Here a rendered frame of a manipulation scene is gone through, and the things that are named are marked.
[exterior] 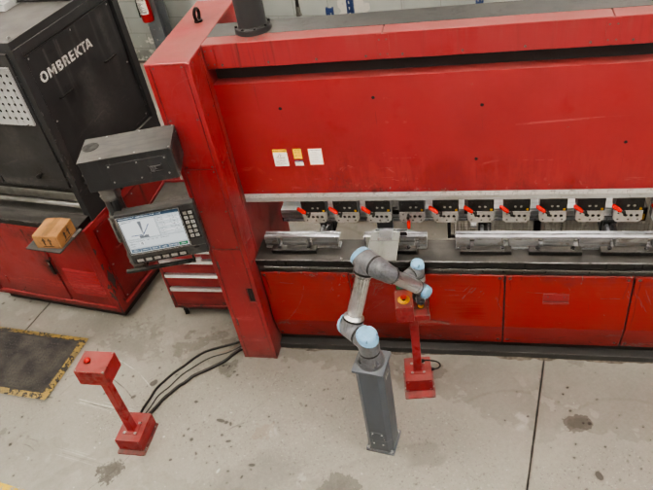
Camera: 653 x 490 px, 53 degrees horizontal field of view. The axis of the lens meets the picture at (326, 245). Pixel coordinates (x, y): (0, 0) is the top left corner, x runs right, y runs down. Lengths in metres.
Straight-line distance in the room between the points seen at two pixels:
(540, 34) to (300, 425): 2.74
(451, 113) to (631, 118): 0.89
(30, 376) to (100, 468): 1.13
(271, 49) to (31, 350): 3.28
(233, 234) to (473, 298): 1.56
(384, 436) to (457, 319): 0.91
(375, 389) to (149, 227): 1.55
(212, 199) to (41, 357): 2.28
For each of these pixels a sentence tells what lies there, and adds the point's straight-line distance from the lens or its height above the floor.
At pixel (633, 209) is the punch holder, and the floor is 1.18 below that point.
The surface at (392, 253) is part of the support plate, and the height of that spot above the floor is 1.00.
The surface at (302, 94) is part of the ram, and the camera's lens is 3.63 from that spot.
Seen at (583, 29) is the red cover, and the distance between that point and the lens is 3.41.
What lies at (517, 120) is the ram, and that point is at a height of 1.77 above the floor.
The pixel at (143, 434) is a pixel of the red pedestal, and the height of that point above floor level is 0.11.
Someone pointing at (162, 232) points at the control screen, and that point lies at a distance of 3.81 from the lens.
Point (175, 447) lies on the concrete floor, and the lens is 4.62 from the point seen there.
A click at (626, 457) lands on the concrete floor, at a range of 4.35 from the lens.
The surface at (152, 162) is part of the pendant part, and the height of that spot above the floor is 1.87.
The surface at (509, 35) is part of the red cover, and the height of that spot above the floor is 2.24.
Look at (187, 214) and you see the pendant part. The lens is 3.72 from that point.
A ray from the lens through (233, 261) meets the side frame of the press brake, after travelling 4.21.
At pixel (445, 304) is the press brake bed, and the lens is 4.32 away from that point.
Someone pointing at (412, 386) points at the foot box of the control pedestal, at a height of 0.06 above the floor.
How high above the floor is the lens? 3.61
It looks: 40 degrees down
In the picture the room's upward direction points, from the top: 11 degrees counter-clockwise
